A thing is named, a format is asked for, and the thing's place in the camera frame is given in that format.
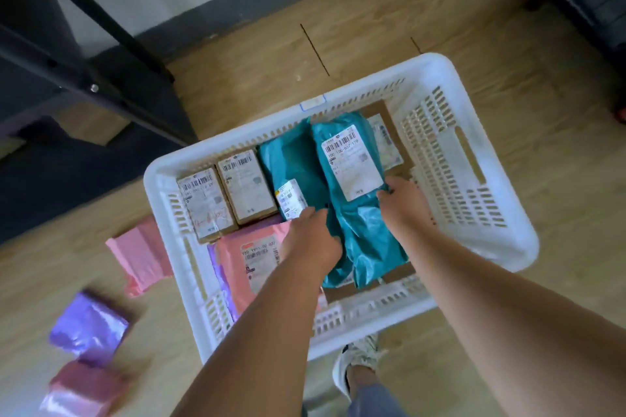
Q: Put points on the person's right hand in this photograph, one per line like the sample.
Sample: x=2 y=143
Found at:
x=406 y=206

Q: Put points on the person's left hand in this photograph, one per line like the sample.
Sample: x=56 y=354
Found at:
x=310 y=241

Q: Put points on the teal mailer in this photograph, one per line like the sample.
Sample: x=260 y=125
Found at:
x=293 y=157
x=362 y=236

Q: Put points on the glossy tape-covered cardboard box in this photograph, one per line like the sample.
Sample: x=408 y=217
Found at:
x=391 y=138

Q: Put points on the pink mailer with handwriting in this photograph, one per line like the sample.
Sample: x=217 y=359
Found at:
x=230 y=255

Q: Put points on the long white label cardboard box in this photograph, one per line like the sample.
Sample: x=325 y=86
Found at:
x=247 y=187

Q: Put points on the small cardboard parcel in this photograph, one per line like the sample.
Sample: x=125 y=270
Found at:
x=208 y=204

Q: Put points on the white plastic crate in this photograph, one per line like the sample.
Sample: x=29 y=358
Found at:
x=430 y=65

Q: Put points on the small pink mailer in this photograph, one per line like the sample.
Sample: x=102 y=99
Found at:
x=83 y=390

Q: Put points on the person's left forearm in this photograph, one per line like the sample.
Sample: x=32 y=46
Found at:
x=264 y=348

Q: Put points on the person's right forearm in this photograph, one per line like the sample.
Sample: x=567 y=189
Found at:
x=513 y=333

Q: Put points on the person's right white shoe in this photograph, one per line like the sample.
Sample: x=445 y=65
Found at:
x=359 y=353

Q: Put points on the person's right leg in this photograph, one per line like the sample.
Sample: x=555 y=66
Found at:
x=376 y=402

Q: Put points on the black metal shelf rack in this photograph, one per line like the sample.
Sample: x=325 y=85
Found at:
x=73 y=177

